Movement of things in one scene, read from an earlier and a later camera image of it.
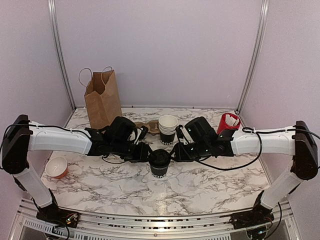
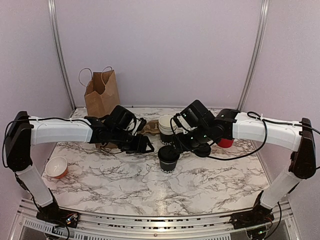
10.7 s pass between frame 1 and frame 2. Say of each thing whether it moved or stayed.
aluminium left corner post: stayed
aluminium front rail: stayed
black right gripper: moved
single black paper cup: moved
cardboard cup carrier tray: stayed
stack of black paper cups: stayed
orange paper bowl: stayed
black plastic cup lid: moved
